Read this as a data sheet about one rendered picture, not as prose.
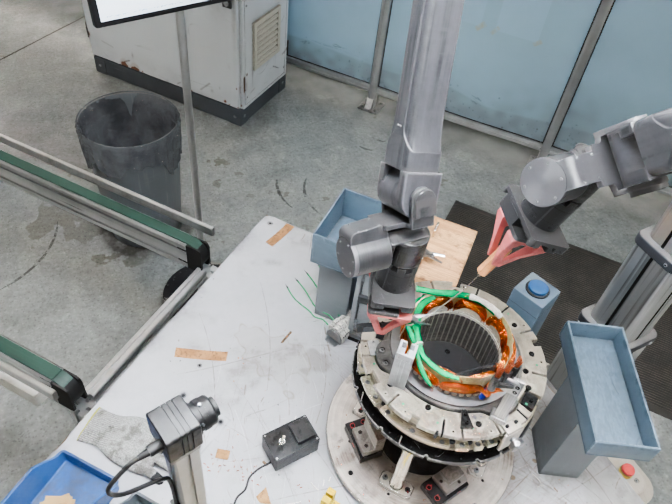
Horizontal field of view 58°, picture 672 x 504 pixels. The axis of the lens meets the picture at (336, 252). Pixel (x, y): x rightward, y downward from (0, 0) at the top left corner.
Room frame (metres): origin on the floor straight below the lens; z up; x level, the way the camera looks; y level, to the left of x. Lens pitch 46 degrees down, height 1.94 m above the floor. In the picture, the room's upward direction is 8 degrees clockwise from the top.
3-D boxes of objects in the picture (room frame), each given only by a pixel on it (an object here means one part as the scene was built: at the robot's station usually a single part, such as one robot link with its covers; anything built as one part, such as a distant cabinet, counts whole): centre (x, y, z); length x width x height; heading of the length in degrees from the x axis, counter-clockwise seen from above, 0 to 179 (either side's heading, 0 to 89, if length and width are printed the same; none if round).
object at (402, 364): (0.55, -0.13, 1.14); 0.03 x 0.03 x 0.09; 76
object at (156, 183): (1.89, 0.85, 0.28); 0.38 x 0.37 x 0.56; 159
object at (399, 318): (0.60, -0.09, 1.21); 0.07 x 0.07 x 0.09; 2
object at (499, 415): (0.51, -0.29, 1.15); 0.03 x 0.02 x 0.12; 68
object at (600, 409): (0.63, -0.51, 0.92); 0.25 x 0.11 x 0.28; 1
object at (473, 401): (0.62, -0.22, 1.05); 0.22 x 0.22 x 0.12
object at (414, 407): (0.62, -0.22, 1.09); 0.32 x 0.32 x 0.01
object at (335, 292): (0.95, -0.02, 0.92); 0.17 x 0.11 x 0.28; 162
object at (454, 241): (0.91, -0.17, 1.05); 0.20 x 0.19 x 0.02; 72
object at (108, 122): (1.89, 0.85, 0.39); 0.39 x 0.39 x 0.35
